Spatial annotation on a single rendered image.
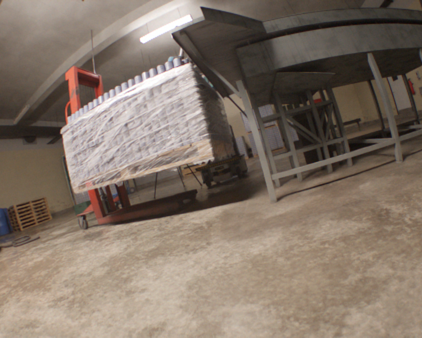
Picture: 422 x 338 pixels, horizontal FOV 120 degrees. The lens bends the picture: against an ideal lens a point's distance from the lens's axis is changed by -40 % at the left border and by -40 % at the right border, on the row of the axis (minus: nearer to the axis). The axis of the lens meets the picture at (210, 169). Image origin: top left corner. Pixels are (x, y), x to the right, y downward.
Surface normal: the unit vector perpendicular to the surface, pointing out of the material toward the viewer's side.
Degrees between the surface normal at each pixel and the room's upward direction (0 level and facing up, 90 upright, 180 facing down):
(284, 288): 0
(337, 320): 0
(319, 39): 90
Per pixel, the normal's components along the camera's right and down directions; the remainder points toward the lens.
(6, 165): 0.93, -0.26
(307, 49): -0.24, 0.11
